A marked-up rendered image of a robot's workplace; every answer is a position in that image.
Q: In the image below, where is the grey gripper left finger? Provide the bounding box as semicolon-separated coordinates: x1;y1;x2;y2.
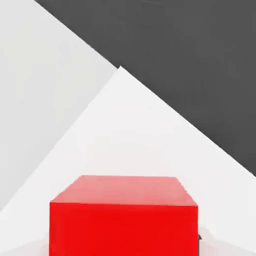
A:
17;238;51;256

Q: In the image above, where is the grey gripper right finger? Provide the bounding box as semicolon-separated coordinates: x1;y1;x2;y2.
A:
197;227;247;256

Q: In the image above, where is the small red cube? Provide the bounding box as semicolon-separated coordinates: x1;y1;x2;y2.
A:
49;174;199;256

